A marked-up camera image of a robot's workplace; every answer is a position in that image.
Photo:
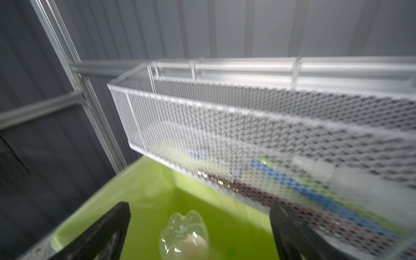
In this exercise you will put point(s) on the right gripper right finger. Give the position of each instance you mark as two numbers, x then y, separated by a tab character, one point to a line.
295	240

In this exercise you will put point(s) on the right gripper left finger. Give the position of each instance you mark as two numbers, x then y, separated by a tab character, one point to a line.
104	240

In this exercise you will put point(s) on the clear bottle orange label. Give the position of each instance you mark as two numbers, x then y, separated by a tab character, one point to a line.
185	238

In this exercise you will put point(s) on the green bin liner bag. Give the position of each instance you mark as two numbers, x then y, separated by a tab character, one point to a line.
155	192

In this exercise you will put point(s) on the white tube in basket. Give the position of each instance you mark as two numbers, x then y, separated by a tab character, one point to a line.
387	199

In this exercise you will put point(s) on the white wire mesh basket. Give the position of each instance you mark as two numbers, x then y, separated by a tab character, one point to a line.
237	126

